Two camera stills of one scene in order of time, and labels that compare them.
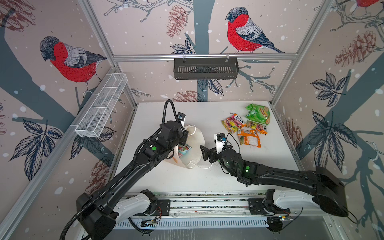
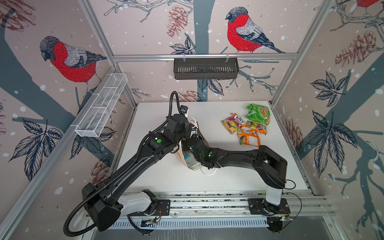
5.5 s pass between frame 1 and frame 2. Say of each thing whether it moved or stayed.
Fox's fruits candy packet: stayed
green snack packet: stayed
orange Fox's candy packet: stayed
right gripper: moved
